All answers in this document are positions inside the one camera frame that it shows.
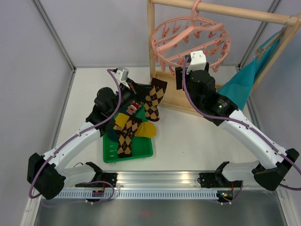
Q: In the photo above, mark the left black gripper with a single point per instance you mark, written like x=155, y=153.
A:
x=138, y=92

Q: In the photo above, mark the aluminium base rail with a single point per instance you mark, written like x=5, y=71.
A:
x=157, y=180

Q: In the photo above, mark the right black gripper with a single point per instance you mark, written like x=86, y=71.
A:
x=179, y=77

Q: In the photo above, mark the brown argyle sock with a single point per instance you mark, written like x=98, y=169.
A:
x=154, y=98
x=125, y=136

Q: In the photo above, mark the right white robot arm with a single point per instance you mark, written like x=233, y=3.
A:
x=273, y=162

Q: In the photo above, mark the wooden clothes rack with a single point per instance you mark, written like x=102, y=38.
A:
x=175, y=99

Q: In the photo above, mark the yellow sock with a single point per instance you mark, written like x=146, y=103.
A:
x=146, y=129

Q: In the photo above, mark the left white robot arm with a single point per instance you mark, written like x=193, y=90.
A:
x=48, y=174

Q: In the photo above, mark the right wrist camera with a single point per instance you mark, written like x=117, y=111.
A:
x=198, y=61

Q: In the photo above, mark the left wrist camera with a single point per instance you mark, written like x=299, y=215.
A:
x=121, y=75

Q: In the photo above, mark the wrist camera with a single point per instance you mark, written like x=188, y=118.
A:
x=121, y=75
x=198, y=61

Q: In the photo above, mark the teal cloth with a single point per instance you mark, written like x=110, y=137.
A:
x=239, y=87

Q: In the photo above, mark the green plastic tray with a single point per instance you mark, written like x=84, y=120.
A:
x=141, y=146

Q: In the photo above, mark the pink round clip hanger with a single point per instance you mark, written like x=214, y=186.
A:
x=188, y=42

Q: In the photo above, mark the teal reindeer sock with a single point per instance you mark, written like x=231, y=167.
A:
x=132, y=109

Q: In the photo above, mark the white cable duct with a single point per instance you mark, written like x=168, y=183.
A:
x=143, y=194

